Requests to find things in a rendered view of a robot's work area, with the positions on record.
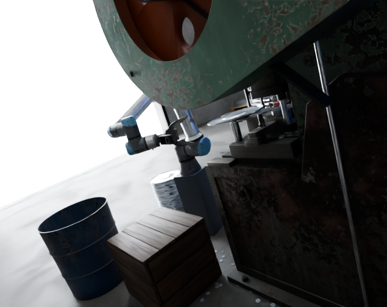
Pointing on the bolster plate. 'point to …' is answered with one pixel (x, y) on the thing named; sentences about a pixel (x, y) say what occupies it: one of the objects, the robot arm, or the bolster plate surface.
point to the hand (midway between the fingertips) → (192, 129)
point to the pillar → (284, 112)
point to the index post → (236, 131)
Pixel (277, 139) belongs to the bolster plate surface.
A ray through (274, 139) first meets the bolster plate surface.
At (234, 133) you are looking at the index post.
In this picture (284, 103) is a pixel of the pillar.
